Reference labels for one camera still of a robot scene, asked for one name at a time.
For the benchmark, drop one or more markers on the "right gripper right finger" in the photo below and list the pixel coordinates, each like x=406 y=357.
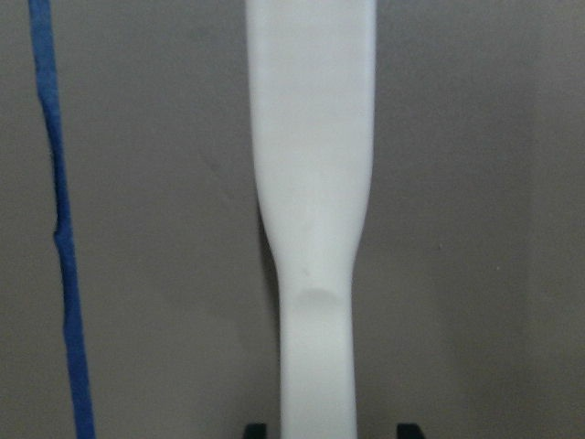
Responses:
x=408 y=431

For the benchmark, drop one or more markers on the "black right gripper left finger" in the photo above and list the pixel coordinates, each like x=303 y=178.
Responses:
x=255 y=431

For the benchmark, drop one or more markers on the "beige hand brush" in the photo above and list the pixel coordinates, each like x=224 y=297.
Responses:
x=312 y=96

